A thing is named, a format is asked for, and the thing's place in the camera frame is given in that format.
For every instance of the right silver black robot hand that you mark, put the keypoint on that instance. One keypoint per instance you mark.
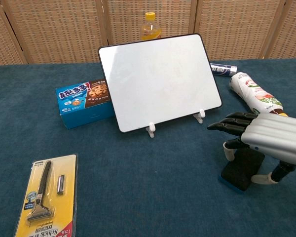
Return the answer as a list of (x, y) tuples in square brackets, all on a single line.
[(273, 133)]

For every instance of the black blue whiteboard eraser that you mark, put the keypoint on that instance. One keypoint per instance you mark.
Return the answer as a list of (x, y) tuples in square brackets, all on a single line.
[(241, 170)]

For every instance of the white plastic board stand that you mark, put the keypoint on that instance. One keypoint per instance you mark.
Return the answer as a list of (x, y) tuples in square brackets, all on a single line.
[(151, 129)]

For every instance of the white magnetic whiteboard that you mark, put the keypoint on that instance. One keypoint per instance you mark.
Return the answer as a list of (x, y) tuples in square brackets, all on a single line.
[(160, 81)]

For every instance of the white bottle yellow cap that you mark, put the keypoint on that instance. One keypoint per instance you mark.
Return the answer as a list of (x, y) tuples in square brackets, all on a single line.
[(254, 91)]

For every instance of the green white blue tube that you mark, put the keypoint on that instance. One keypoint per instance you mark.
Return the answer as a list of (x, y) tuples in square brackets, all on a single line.
[(223, 69)]

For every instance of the teal blue table mat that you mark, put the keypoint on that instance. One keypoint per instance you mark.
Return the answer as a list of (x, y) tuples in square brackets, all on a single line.
[(148, 185)]

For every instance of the orange drink bottle yellow cap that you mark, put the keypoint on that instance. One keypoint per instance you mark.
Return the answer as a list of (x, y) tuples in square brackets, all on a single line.
[(151, 27)]

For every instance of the blue brown cookie box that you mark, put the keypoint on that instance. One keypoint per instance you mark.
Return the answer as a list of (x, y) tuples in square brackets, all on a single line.
[(76, 108)]

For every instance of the woven bamboo folding screen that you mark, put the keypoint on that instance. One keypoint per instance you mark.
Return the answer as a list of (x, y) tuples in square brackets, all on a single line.
[(64, 29)]

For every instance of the yellow razor blister pack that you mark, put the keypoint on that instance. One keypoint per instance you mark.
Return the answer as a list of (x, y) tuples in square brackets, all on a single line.
[(47, 197)]

